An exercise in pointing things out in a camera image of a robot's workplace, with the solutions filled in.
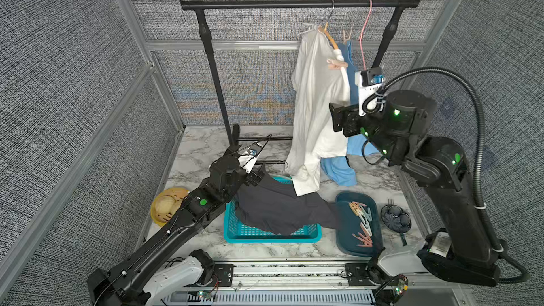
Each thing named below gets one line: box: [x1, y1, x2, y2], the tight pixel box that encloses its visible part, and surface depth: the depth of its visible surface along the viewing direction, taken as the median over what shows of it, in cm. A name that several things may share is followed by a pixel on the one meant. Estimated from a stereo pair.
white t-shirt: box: [284, 27, 350, 197], surface depth 82 cm
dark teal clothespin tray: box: [335, 191, 384, 258], surface depth 87 cm
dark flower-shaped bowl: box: [380, 204, 412, 234], surface depth 86 cm
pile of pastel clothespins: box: [348, 201, 374, 248], surface depth 85 cm
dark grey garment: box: [235, 165, 338, 236], surface depth 83 cm
